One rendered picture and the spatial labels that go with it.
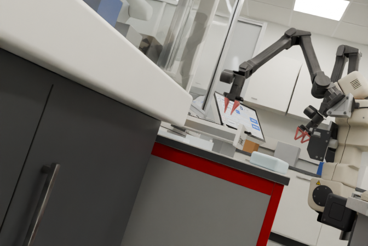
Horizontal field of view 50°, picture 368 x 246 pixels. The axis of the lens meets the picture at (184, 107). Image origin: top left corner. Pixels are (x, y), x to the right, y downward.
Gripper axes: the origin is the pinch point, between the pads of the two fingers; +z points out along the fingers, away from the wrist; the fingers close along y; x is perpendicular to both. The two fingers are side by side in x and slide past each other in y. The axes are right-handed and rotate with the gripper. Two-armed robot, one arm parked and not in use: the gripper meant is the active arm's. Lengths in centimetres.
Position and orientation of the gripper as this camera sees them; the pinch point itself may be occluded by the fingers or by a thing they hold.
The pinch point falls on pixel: (228, 112)
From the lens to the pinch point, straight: 203.4
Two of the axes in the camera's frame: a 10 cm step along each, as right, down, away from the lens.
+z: -3.4, 9.4, -1.0
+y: 9.1, 3.0, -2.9
